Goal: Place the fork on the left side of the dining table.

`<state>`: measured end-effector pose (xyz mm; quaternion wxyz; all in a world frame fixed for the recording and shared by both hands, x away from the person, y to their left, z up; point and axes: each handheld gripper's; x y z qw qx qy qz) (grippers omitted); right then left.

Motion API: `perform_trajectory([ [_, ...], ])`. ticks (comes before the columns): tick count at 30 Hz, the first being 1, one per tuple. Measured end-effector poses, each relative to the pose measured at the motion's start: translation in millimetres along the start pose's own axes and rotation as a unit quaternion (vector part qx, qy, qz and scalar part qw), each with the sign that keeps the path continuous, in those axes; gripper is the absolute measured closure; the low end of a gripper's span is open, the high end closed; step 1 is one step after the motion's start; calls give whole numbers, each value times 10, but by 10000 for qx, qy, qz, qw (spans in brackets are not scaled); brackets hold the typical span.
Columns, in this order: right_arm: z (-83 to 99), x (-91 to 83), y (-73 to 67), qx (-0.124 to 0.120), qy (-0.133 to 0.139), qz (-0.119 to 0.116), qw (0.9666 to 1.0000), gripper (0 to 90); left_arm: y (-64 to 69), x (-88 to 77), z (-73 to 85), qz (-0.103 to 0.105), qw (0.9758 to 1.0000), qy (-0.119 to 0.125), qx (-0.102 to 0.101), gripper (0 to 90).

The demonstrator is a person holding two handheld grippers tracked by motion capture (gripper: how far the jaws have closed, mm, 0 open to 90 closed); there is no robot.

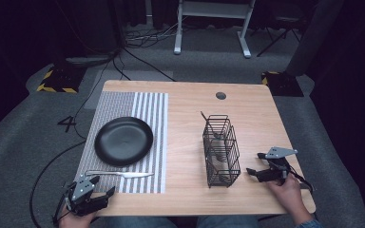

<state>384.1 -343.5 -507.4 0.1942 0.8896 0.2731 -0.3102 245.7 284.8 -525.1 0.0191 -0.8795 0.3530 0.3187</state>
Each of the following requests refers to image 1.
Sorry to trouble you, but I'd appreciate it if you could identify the long black floor cable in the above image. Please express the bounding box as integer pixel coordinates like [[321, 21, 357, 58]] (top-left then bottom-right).
[[29, 140, 87, 228]]

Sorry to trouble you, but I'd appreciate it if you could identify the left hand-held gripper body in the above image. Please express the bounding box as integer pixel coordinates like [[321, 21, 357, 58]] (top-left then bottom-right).
[[65, 175, 109, 218]]

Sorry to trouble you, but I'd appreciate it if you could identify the silver table knife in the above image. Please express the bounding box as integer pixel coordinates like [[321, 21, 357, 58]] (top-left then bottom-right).
[[84, 169, 156, 180]]

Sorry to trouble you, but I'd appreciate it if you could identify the black wire cutlery basket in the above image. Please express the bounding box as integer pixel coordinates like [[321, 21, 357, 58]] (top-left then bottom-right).
[[202, 114, 242, 189]]

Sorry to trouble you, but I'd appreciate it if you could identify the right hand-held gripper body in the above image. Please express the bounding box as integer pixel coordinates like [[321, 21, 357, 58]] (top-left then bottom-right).
[[256, 146, 299, 186]]

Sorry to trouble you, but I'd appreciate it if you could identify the bundle of floor cables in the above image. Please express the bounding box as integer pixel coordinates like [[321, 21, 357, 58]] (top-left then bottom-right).
[[124, 18, 180, 49]]

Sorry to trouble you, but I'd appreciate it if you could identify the thin metal utensil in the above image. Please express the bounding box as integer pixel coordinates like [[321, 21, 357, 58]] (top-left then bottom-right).
[[200, 110, 223, 141]]

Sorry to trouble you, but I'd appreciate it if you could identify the dark grey pillar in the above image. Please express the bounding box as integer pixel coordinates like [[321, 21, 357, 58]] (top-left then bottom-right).
[[285, 0, 345, 78]]

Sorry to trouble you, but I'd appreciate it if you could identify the white desk frame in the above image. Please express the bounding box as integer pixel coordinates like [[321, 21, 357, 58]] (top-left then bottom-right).
[[173, 0, 257, 59]]

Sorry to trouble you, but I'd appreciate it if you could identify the person's left hand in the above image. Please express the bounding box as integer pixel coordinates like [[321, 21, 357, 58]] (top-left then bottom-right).
[[58, 207, 99, 228]]

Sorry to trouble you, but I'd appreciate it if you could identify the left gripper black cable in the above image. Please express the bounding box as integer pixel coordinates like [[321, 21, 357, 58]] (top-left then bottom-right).
[[51, 181, 77, 227]]

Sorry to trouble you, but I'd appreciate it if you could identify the black tripod stand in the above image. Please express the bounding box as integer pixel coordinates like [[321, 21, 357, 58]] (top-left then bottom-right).
[[256, 15, 302, 59]]

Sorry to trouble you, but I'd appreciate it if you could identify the grey striped placemat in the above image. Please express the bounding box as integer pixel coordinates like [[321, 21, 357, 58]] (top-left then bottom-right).
[[74, 90, 170, 195]]

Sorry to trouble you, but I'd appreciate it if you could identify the metal spoon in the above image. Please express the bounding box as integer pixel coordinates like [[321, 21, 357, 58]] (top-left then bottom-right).
[[210, 151, 228, 169]]

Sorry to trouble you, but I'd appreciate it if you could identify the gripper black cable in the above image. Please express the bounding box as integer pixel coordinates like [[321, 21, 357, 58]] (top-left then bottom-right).
[[51, 181, 77, 227], [288, 164, 316, 195]]

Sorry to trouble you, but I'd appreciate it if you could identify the black yellow striped base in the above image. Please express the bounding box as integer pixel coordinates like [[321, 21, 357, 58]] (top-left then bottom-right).
[[260, 70, 304, 98], [36, 64, 87, 95]]

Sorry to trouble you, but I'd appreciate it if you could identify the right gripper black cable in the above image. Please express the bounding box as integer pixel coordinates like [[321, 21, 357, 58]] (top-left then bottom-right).
[[288, 164, 316, 195]]

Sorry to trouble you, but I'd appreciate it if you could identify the person's right hand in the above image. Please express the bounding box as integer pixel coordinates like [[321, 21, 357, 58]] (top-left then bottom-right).
[[266, 173, 306, 220]]

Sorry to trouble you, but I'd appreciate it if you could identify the black round plate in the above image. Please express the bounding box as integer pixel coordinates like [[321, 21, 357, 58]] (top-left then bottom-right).
[[93, 116, 155, 168]]

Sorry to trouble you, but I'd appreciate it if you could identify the thin black floor cable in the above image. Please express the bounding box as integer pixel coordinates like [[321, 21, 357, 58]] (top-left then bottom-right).
[[123, 47, 178, 83]]

